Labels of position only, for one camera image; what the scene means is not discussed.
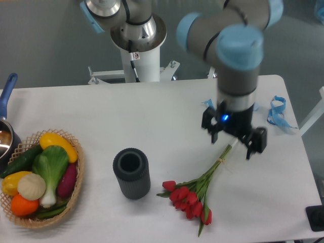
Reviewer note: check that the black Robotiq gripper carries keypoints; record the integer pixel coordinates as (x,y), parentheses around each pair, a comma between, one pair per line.
(236,123)

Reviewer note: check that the red tulip bouquet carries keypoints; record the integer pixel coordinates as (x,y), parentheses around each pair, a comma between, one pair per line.
(191,196)

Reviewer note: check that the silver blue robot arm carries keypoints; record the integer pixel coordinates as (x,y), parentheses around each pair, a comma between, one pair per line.
(231,42)

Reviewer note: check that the light blue round cap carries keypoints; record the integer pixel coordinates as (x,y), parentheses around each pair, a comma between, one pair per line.
(256,106)

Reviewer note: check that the blue ribbon strip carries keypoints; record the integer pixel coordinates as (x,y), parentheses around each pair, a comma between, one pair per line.
(276,113)

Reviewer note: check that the dark grey ribbed vase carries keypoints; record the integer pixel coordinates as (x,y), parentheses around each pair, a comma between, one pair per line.
(131,169)

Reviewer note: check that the black device at edge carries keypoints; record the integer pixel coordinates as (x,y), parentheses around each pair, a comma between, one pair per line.
(315,217)

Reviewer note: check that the purple sweet potato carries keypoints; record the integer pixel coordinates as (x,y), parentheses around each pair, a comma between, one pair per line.
(67,183)

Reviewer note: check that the green bok choy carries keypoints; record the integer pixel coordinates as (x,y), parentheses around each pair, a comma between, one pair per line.
(51,165)

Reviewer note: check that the woven wicker basket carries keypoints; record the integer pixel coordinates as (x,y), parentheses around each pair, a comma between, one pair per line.
(31,221)

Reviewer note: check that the green bean pods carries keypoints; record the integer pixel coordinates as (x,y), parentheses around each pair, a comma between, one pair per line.
(52,211)

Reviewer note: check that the cream garlic bulb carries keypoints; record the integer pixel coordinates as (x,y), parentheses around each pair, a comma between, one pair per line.
(31,186)

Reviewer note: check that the dark green cucumber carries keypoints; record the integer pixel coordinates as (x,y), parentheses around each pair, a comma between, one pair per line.
(23,162)

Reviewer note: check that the orange fruit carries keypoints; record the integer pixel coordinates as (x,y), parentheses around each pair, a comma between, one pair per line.
(23,207)

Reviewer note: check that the yellow bell pepper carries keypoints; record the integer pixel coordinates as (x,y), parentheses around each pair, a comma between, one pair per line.
(10,182)

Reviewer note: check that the white frame bar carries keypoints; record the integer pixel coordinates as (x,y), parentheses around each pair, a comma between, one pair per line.
(313,115)

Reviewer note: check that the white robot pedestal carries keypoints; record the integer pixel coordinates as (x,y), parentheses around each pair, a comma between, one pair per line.
(138,67)

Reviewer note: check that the blue handled saucepan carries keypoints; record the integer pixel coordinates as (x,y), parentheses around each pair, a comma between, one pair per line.
(9,139)

